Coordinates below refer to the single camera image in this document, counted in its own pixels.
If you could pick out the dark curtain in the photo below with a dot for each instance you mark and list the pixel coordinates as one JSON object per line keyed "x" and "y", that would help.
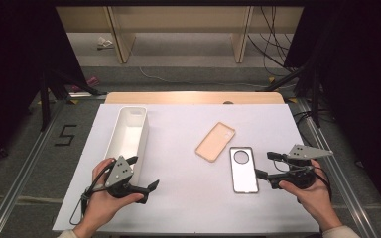
{"x": 10, "y": 66}
{"x": 363, "y": 82}

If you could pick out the person's right hand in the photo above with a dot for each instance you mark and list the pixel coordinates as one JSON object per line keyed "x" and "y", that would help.
{"x": 314, "y": 201}

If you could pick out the white crumpled paper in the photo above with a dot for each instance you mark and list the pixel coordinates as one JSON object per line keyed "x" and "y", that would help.
{"x": 104, "y": 43}

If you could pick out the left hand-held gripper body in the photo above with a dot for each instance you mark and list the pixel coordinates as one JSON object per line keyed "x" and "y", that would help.
{"x": 119, "y": 173}

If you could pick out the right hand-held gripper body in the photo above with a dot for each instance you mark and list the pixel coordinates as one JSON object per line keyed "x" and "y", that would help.
{"x": 306, "y": 152}

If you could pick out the white table sheet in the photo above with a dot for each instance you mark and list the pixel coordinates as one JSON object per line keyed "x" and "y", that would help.
{"x": 185, "y": 198}

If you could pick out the beige wooden desk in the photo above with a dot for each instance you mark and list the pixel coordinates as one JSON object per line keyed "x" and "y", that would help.
{"x": 185, "y": 18}

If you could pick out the white plastic storage box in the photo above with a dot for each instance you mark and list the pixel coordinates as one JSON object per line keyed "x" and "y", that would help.
{"x": 127, "y": 139}

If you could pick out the person's left hand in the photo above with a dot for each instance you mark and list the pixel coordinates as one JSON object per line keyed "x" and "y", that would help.
{"x": 99, "y": 205}

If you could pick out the pink object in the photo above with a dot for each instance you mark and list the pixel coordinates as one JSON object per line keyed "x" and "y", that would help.
{"x": 92, "y": 81}

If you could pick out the beige phone case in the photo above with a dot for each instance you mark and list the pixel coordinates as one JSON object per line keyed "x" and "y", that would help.
{"x": 215, "y": 142}

